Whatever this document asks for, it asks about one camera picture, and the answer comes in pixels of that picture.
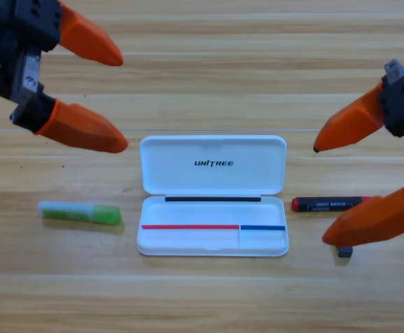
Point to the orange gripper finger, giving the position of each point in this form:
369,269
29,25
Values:
372,222
80,128
351,125
84,38

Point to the small black eraser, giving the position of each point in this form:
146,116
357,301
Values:
345,252

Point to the red and black marker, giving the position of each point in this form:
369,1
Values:
320,204

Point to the white Unitree pencil case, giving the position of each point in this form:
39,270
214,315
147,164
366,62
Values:
212,215

